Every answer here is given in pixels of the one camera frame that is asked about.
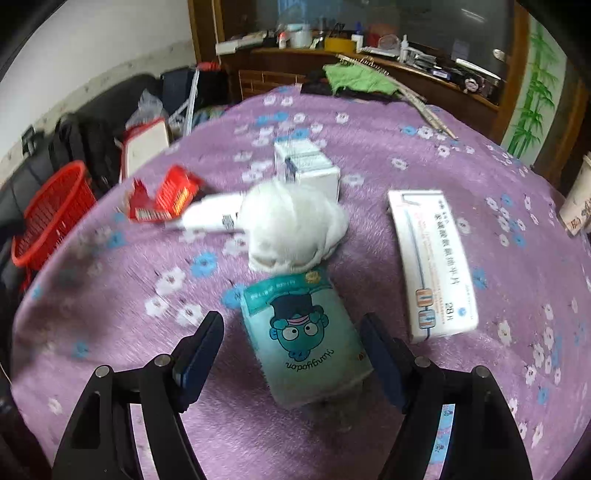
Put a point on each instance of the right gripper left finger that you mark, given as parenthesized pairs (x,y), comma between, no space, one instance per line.
(118,408)

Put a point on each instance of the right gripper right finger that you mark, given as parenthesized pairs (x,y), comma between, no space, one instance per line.
(484,442)

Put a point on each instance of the long white medicine box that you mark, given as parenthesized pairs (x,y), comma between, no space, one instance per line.
(440,291)

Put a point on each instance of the teal cartoon tissue pack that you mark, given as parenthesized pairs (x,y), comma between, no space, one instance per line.
(303,337)

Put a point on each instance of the red torn candy wrapper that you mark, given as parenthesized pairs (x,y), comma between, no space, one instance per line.
(175,193)

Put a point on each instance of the white cloth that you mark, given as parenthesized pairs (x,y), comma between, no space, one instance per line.
(290,228)

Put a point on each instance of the small white medicine box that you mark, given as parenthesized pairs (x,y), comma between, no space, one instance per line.
(302,162)

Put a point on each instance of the red plastic basket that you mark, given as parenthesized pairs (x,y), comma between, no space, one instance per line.
(53,212)

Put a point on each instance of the white patterned paper cup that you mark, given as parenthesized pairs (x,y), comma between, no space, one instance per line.
(574,214)

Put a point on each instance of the purple floral tablecloth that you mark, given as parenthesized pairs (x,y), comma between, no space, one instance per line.
(119,293)

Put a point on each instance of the red rimmed white container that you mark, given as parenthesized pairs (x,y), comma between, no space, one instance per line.
(141,143)

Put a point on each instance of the black backpack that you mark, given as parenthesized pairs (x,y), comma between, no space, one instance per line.
(82,138)

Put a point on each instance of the black leather sofa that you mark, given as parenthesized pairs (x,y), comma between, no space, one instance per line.
(114,107)

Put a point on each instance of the clear plastic bag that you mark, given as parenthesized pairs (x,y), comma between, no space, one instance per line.
(149,108)

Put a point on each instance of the wooden brick counter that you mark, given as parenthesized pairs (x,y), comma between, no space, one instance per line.
(259,70)

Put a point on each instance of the black garment on table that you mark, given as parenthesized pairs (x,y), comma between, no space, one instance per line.
(323,88)

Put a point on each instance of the green cloth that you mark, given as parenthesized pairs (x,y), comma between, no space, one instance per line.
(357,78)

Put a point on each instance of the rolled paper sticks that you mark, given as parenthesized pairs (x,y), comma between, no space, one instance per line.
(408,94)

